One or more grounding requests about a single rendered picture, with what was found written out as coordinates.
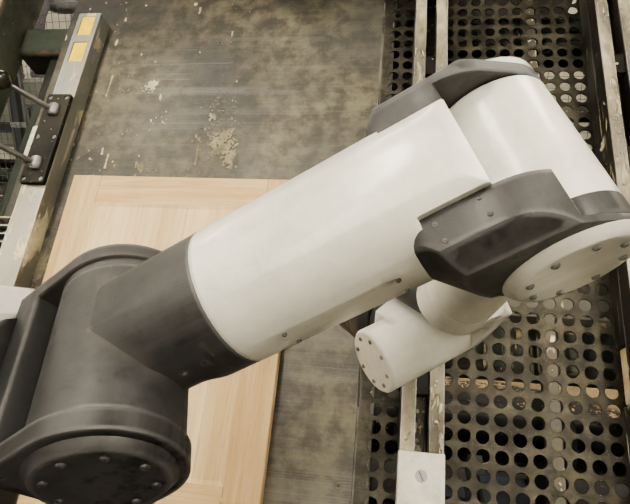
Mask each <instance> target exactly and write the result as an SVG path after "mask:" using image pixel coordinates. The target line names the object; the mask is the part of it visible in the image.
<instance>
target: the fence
mask: <svg viewBox="0 0 630 504"><path fill-rule="evenodd" d="M83 17H96V18H95V21H94V24H93V27H92V30H91V33H90V35H77V34H78V31H79V28H80V25H81V22H82V19H83ZM108 31H109V25H108V24H107V22H106V20H105V19H104V17H103V16H102V14H101V13H83V14H80V15H79V18H78V20H77V23H76V26H75V29H74V32H73V35H72V38H71V41H70V44H69V47H68V50H67V53H66V56H65V59H64V62H63V65H62V68H61V71H60V74H59V77H58V80H57V82H56V85H55V88H54V91H53V94H71V95H72V96H73V101H72V104H71V107H70V110H69V113H68V116H67V119H66V123H65V126H64V129H63V132H62V135H61V138H60V141H59V144H58V148H57V151H56V154H55V157H54V160H53V163H52V166H51V169H50V173H49V176H48V179H47V182H46V184H45V185H27V184H22V186H21V189H20V192H19V195H18V198H17V201H16V204H15V207H14V209H13V212H12V215H11V218H10V221H9V224H8V227H7V230H6V233H5V236H4V239H3V242H2V245H1V248H0V285H1V286H11V287H21V288H29V287H30V284H31V281H32V277H33V274H34V271H35V268H36V264H37V261H38V258H39V255H40V251H41V248H42V245H43V242H44V238H45V235H46V232H47V229H48V225H49V222H50V219H51V216H52V212H53V209H54V206H55V203H56V199H57V196H58V193H59V190H60V186H61V183H62V180H63V177H64V173H65V170H66V167H67V164H68V160H69V157H70V154H71V151H72V147H73V144H74V141H75V138H76V134H77V131H78V128H79V125H80V122H81V118H82V115H83V112H84V109H85V105H86V102H87V99H88V96H89V92H90V89H91V86H92V83H93V79H94V76H95V73H96V70H97V66H98V63H99V60H100V57H101V53H102V50H103V47H104V44H105V40H106V37H107V34H108ZM86 42H87V45H86V49H85V52H84V55H83V58H82V61H69V58H70V55H71V52H72V49H73V46H74V43H86Z"/></svg>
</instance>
